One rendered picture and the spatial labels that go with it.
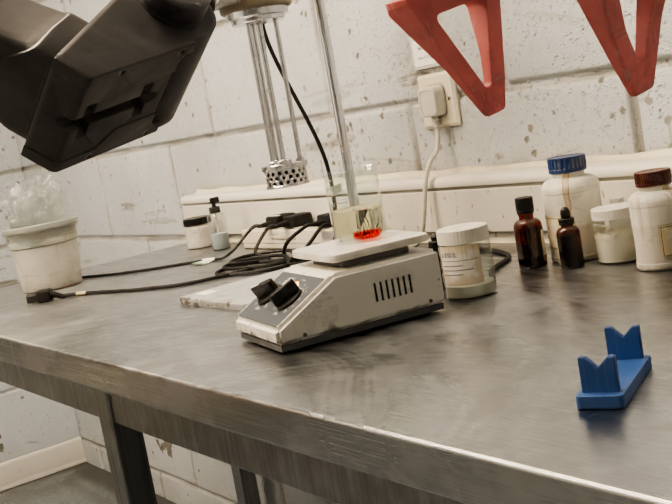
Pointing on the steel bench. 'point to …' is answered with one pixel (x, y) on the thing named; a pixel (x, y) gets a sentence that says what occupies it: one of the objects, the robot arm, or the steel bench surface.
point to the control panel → (268, 314)
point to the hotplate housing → (355, 298)
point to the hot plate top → (328, 252)
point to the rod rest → (613, 371)
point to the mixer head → (252, 11)
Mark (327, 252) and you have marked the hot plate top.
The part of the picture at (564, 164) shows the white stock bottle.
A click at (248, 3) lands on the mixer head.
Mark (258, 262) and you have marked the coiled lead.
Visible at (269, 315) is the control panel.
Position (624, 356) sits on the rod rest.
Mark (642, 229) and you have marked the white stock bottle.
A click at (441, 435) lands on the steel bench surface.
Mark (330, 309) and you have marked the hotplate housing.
